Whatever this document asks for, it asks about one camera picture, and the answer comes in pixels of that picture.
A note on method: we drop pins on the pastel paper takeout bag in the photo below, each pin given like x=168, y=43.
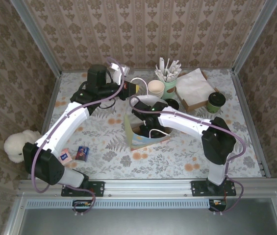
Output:
x=138, y=143

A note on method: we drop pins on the black plastic cup lid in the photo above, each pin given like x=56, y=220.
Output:
x=216, y=98

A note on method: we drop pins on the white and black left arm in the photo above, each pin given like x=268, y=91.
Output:
x=62, y=127

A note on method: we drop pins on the stack of paper cups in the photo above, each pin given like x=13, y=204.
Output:
x=156, y=88

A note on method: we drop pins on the brown cardboard cup carrier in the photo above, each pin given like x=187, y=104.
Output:
x=137, y=128

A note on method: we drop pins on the paper wrapped stir stick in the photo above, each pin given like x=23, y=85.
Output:
x=158, y=72
x=167, y=65
x=172, y=67
x=162, y=64
x=177, y=68

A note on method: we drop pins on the mint green holder cup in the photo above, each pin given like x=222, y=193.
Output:
x=170, y=88

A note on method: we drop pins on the brown cardboard tray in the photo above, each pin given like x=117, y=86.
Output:
x=194, y=105

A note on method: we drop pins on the stack of white napkins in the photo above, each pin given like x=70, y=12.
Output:
x=194, y=85

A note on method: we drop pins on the floral patterned table cover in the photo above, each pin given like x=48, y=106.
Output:
x=153, y=166

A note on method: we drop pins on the blue small box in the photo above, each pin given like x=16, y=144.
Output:
x=82, y=153

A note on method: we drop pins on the pink sugar packet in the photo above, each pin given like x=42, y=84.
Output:
x=65, y=156

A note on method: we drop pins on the white teddy bear plush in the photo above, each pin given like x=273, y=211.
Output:
x=15, y=147

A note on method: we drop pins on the grey metal panel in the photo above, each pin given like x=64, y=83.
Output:
x=153, y=222

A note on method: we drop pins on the black controller board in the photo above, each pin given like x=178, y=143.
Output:
x=82, y=204
x=218, y=204

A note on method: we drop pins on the aluminium side rail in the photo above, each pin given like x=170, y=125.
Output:
x=52, y=102
x=248, y=117

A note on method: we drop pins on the aluminium front rail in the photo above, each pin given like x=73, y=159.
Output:
x=148, y=187

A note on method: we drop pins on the aluminium frame post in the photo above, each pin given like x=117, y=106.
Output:
x=35, y=36
x=256, y=34

